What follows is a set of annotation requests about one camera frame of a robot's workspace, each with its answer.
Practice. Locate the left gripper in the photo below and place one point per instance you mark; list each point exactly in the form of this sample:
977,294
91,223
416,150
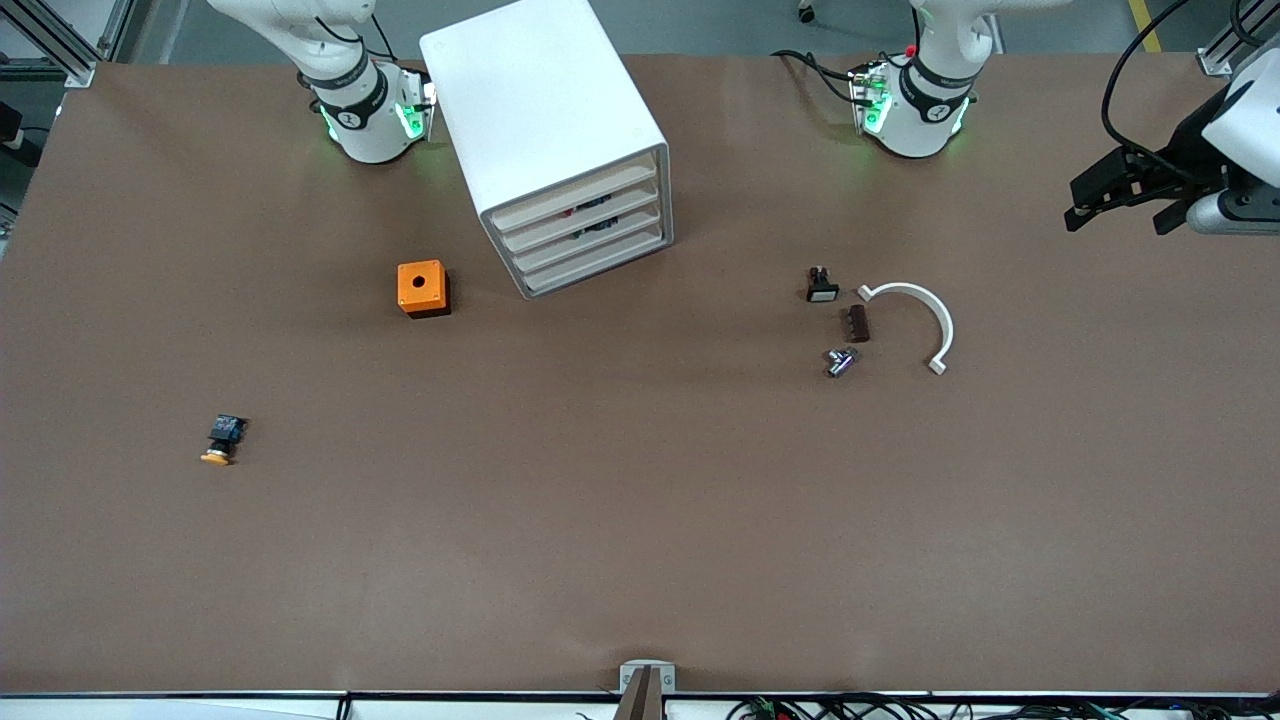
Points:
1186,142

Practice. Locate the orange push button blue body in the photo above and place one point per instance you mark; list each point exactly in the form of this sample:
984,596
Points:
225,435

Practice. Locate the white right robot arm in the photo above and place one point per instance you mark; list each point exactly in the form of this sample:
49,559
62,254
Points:
350,110

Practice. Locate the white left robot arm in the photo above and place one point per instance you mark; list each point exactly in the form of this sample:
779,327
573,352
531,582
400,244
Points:
930,100

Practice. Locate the black square push button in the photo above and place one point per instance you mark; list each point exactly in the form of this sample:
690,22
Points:
822,292

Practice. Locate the brown cylinder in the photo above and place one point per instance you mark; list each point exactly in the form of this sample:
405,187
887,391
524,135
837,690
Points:
856,324

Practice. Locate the chrome valve fitting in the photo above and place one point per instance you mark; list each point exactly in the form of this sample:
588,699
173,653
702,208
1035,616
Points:
840,363

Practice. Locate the orange box with hole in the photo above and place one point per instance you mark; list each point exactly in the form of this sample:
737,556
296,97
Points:
420,285

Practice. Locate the small dark components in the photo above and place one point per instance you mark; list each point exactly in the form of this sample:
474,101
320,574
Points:
592,232

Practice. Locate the small red-blue components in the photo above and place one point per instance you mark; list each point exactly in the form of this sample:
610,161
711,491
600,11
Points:
585,207

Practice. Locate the aluminium frame profile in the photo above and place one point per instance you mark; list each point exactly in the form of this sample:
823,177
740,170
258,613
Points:
1215,62
82,72

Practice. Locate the metal bracket with brown post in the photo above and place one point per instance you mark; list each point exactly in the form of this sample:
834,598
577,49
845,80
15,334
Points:
630,675

